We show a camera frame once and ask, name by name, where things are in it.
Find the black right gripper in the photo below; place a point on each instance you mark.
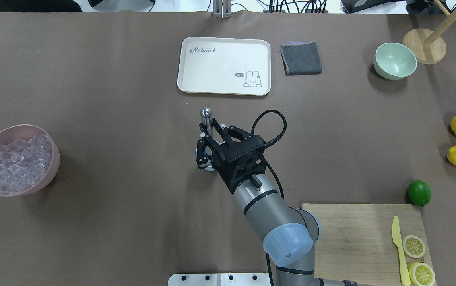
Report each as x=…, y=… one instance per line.
x=202, y=152

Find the steel muddler black tip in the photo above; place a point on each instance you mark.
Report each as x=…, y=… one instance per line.
x=206, y=121

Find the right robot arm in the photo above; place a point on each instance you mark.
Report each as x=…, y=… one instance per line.
x=288, y=235

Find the pile of clear ice cubes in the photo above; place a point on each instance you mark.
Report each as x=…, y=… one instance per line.
x=23, y=163

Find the cream rabbit tray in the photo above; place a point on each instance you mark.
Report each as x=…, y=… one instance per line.
x=225, y=66

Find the grey folded cloth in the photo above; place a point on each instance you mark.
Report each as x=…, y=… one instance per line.
x=301, y=58

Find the wooden cutting board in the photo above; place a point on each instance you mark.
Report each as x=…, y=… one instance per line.
x=356, y=241

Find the pink bowl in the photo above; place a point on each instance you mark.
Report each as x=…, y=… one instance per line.
x=26, y=131

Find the yellow plastic knife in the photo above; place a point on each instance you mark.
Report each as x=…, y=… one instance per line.
x=396, y=239

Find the mint green bowl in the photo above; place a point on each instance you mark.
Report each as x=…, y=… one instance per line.
x=394, y=61

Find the green lime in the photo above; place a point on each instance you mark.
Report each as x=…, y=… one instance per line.
x=419, y=193

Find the wooden glass stand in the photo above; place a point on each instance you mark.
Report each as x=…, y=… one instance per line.
x=427, y=45

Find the upper lemon half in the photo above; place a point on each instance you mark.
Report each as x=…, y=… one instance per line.
x=421, y=274

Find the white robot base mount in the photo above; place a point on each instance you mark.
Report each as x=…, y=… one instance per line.
x=220, y=279

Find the aluminium frame post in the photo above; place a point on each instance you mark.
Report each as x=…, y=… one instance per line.
x=222, y=9

